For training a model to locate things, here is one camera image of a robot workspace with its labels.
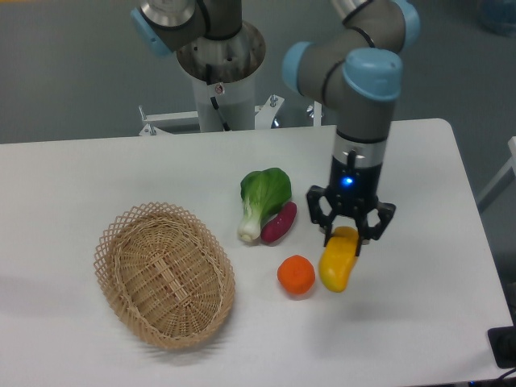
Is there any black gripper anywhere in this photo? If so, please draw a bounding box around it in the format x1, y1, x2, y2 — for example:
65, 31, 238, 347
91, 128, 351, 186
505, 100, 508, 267
306, 151, 396, 256

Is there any yellow mango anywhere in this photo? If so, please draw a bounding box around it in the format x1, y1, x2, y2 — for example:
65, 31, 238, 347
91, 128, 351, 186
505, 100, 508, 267
318, 227, 359, 293

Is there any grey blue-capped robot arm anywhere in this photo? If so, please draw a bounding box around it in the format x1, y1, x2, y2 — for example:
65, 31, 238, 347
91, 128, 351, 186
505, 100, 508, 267
131, 1, 420, 242

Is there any purple sweet potato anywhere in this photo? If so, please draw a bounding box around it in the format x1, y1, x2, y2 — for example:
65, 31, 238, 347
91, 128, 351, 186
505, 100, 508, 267
260, 202, 298, 244

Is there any green bok choy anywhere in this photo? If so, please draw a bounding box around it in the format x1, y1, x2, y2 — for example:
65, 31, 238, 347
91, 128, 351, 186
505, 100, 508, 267
237, 168, 292, 243

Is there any orange tangerine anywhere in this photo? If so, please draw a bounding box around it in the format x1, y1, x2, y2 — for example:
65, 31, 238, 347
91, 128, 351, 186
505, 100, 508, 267
277, 255, 316, 300

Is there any woven wicker basket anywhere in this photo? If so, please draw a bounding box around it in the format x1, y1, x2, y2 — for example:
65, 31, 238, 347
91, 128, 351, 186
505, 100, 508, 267
94, 202, 235, 350

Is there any black device at table edge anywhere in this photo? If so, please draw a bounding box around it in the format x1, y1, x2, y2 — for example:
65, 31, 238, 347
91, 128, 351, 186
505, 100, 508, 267
487, 326, 515, 368

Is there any white metal base frame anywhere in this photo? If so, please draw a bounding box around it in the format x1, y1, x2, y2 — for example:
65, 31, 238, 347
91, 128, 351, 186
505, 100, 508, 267
138, 94, 328, 136

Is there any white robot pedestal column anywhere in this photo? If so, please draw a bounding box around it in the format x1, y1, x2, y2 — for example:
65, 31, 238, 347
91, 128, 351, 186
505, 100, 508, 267
191, 76, 256, 133

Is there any white frame at right edge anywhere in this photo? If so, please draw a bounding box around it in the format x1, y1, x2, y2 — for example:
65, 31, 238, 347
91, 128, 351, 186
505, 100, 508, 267
476, 136, 515, 214

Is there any black cable on pedestal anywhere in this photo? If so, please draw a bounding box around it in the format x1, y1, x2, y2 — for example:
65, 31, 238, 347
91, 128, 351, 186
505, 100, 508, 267
204, 63, 232, 132

